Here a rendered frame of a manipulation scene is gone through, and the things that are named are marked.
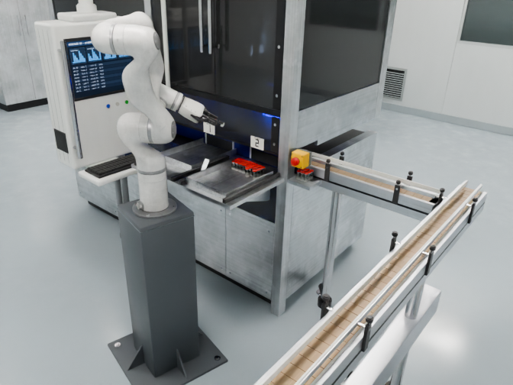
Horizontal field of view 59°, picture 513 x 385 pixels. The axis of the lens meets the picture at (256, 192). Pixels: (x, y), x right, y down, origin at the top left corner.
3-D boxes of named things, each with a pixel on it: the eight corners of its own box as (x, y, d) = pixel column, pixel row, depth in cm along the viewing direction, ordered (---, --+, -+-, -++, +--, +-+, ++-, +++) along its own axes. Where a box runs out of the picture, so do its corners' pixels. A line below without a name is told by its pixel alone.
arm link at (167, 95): (172, 104, 195) (179, 88, 199) (143, 89, 191) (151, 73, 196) (167, 114, 202) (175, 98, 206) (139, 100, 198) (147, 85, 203)
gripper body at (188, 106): (178, 104, 207) (200, 114, 210) (172, 114, 199) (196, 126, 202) (184, 90, 203) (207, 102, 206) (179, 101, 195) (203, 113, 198)
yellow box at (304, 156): (298, 161, 226) (299, 147, 223) (311, 165, 222) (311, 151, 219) (289, 166, 221) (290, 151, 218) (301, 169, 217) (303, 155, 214)
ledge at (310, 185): (303, 174, 237) (303, 170, 236) (324, 181, 230) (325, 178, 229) (287, 182, 227) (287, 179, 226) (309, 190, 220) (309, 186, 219)
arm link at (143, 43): (143, 129, 193) (181, 131, 192) (135, 148, 185) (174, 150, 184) (114, 16, 155) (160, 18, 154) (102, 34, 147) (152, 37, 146)
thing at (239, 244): (172, 169, 451) (166, 80, 412) (360, 246, 335) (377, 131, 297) (80, 205, 381) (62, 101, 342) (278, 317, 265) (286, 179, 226)
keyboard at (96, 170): (145, 152, 274) (144, 148, 273) (159, 158, 266) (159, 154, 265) (84, 171, 246) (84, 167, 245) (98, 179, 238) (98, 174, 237)
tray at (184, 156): (203, 143, 269) (203, 137, 268) (236, 153, 255) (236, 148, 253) (158, 159, 246) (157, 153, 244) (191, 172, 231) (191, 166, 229)
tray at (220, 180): (233, 163, 242) (233, 157, 241) (272, 177, 228) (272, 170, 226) (186, 183, 219) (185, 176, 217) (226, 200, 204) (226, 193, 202)
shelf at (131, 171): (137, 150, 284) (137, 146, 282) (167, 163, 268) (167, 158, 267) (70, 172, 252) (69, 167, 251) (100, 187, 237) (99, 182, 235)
